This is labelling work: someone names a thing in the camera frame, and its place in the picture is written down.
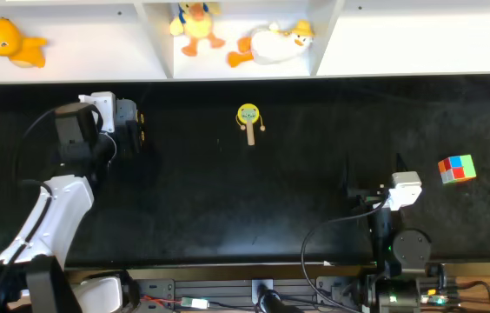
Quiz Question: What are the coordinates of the mounting rail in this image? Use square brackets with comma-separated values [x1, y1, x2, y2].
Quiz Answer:
[122, 269, 490, 313]

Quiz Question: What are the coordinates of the yellow rattle drum toy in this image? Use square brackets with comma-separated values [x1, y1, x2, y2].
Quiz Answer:
[235, 103, 268, 147]

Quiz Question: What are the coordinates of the yellow rubber duck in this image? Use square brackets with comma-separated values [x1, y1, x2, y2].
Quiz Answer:
[0, 17, 50, 70]

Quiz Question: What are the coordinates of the many-coloured puzzle cube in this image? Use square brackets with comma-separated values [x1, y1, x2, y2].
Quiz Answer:
[437, 153, 478, 185]

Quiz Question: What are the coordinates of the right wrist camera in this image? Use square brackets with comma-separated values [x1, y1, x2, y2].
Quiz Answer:
[385, 170, 424, 212]

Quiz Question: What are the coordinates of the white plush duck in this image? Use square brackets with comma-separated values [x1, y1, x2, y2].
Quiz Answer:
[226, 18, 316, 69]

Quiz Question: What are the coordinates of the white shelf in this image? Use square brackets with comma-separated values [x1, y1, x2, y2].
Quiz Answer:
[0, 0, 490, 85]

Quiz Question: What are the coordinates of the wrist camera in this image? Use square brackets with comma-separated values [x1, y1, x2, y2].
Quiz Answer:
[385, 170, 424, 212]
[77, 90, 117, 134]

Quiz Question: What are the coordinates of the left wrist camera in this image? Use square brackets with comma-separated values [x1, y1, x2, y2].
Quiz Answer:
[77, 90, 117, 134]

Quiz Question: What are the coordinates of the yellow plush duck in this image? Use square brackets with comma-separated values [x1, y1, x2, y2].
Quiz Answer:
[169, 2, 227, 58]

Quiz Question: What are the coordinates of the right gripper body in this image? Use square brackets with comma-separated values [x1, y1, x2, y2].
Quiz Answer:
[348, 186, 389, 209]

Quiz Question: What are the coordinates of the grey and yellow toy truck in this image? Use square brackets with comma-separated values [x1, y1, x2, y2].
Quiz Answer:
[113, 97, 147, 157]

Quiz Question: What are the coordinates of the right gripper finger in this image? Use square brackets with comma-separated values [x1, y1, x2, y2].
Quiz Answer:
[395, 151, 410, 175]
[340, 163, 359, 198]

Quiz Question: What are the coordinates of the black cable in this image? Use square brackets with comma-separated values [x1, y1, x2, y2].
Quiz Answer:
[12, 106, 62, 188]
[300, 195, 392, 313]

